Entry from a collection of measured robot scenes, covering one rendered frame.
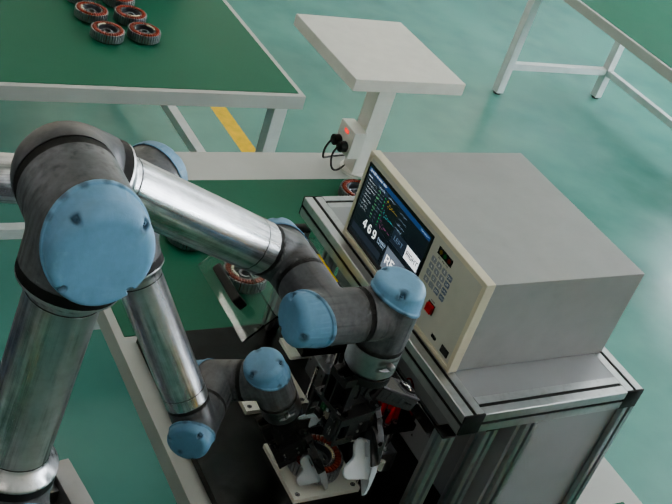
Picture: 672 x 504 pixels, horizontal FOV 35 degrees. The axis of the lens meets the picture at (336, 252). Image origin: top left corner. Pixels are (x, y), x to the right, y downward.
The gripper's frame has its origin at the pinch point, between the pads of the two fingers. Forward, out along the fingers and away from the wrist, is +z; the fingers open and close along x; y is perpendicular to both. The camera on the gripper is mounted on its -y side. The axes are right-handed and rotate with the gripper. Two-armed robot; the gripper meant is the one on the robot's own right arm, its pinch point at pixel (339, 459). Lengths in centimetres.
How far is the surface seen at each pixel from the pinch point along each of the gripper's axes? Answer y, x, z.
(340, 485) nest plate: -27.4, -19.3, 36.9
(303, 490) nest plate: -19.4, -20.9, 36.9
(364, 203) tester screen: -42, -53, -6
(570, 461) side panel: -68, 1, 24
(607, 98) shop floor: -449, -273, 114
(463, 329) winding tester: -36.1, -14.2, -6.1
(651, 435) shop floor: -221, -47, 115
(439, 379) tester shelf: -33.1, -12.3, 3.6
